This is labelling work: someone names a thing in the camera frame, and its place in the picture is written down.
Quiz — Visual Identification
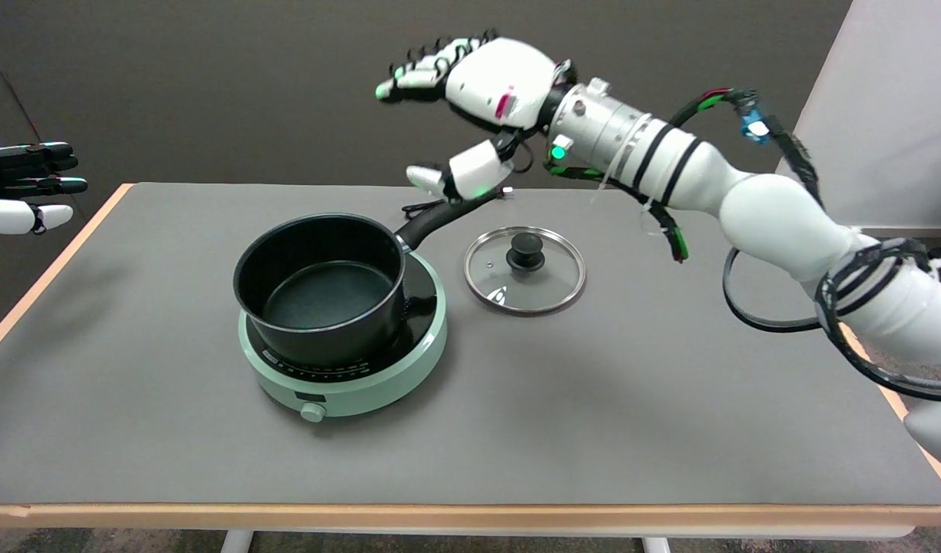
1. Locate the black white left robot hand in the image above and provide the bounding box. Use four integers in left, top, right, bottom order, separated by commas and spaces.
0, 141, 88, 237

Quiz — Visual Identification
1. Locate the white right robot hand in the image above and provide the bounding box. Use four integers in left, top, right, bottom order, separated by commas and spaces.
375, 31, 575, 202

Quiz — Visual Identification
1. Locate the black pot with long handle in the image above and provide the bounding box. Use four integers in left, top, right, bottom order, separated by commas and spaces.
233, 186, 513, 368

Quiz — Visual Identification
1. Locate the glass lid with black knob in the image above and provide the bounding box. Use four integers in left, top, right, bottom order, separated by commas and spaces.
463, 226, 587, 316

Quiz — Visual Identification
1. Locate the green round induction cooker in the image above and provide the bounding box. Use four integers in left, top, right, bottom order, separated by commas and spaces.
237, 250, 449, 423

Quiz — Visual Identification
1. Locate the grey table mat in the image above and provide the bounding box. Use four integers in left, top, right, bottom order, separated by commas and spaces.
0, 182, 941, 506

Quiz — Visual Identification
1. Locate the green-tipped wire bundle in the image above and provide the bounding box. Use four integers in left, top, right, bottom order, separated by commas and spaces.
547, 161, 690, 263

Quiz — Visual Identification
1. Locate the cable harness with blue connector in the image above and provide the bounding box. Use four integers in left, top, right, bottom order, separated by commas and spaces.
668, 87, 824, 208

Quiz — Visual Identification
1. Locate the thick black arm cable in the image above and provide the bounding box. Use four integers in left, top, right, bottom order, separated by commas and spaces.
721, 238, 941, 404

